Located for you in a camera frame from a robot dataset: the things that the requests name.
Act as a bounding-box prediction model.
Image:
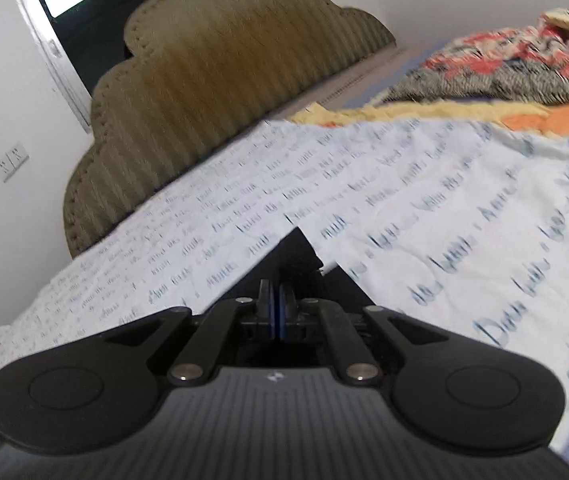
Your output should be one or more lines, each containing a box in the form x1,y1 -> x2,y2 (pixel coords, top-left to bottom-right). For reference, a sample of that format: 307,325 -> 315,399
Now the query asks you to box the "white script-printed bedsheet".
0,117 -> 569,471

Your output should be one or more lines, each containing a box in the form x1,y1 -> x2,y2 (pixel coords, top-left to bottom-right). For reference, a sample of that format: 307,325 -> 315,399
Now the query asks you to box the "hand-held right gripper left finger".
106,279 -> 278,387

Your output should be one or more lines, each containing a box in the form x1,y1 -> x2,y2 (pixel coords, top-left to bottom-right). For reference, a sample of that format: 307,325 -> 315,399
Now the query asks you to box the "yellow and orange cloth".
289,100 -> 569,138

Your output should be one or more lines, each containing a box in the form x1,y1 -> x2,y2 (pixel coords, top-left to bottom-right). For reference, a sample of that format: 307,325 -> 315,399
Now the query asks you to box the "olive upholstered headboard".
63,0 -> 396,259

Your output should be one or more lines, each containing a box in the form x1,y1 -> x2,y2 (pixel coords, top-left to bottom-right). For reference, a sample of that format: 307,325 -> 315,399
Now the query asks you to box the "floral patterned blanket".
372,7 -> 569,108

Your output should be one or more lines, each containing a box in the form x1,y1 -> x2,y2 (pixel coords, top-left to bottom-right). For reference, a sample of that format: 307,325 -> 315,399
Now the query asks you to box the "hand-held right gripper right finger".
278,284 -> 446,387

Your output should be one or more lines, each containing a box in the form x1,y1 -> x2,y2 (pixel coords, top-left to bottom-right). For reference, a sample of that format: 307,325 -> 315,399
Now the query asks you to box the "white wall switch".
0,142 -> 30,182

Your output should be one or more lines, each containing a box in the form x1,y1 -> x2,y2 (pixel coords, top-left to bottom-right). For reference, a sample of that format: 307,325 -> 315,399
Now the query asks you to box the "dark window with white frame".
7,0 -> 160,133

